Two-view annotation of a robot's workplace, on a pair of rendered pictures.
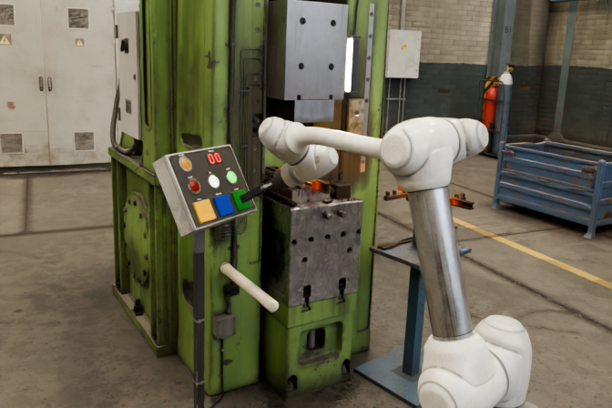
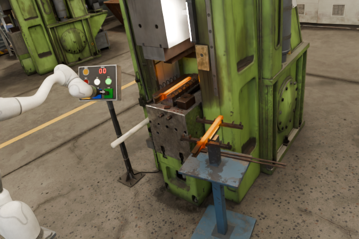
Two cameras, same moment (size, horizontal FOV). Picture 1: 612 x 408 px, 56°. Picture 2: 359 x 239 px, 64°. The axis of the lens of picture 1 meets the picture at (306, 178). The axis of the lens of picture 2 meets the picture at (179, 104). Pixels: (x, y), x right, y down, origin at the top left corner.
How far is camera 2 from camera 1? 2.83 m
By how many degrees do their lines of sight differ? 70
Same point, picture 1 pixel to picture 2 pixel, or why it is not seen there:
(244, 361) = not seen: hidden behind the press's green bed
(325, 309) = (175, 162)
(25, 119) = not seen: outside the picture
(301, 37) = (136, 8)
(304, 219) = (152, 112)
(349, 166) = (205, 89)
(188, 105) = not seen: hidden behind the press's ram
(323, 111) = (158, 54)
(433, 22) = not seen: outside the picture
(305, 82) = (144, 36)
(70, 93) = not seen: outside the picture
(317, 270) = (165, 141)
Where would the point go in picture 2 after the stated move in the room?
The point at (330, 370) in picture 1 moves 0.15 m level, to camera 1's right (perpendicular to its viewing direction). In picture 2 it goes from (185, 193) to (192, 206)
